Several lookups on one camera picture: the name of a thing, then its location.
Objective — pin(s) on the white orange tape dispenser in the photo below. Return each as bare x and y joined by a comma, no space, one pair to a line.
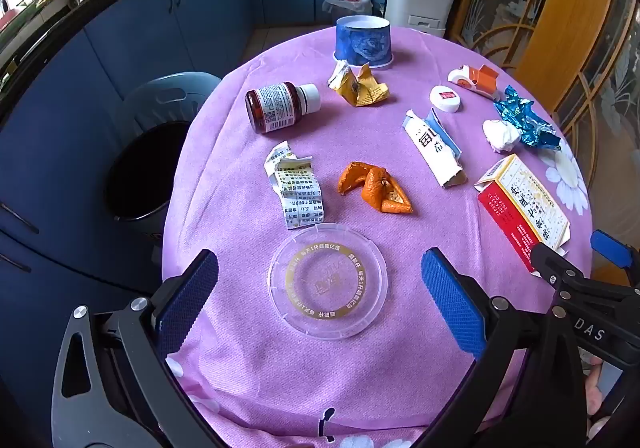
480,80

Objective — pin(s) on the crumpled printed paper leaflet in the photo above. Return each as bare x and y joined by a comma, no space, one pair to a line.
297,193

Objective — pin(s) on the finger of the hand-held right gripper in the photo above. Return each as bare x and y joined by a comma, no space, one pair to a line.
550,263
611,249

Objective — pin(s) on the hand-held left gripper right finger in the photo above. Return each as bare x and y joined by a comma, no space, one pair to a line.
450,308

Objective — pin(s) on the red yellow medicine box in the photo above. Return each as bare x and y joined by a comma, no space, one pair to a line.
520,208

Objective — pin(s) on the clear round plastic lid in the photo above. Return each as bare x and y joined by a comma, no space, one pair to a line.
300,248

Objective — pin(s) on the person's right hand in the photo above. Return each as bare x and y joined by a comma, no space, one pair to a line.
595,388

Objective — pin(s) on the brown medicine bottle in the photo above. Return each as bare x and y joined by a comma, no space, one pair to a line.
275,105

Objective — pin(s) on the black trash bin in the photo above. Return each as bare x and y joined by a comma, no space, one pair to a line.
135,177

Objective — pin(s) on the crumpled blue foil wrapper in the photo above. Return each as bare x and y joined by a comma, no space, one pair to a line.
527,122

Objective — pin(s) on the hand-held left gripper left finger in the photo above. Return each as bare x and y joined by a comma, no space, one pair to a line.
190,298

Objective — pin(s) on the blue kitchen cabinets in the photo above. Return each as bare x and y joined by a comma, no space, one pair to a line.
125,37

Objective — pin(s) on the small bin with white bag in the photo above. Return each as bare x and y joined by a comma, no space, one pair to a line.
345,10

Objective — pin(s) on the white round floss container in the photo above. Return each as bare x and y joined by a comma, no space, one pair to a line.
445,97

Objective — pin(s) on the crumpled yellow wrapper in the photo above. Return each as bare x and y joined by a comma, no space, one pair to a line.
362,90

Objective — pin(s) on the white tube box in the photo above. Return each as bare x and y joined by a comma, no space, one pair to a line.
432,150

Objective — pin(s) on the white crumpled tissue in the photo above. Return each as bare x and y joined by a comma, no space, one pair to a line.
500,135

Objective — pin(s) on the blue patterned paper cup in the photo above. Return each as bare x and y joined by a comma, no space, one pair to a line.
362,45

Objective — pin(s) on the wooden glass-panel door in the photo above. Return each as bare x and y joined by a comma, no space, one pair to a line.
560,27

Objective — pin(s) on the purple floral tablecloth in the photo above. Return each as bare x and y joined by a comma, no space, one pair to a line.
225,142

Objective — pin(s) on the light blue plastic chair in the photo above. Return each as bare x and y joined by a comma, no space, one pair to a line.
165,97

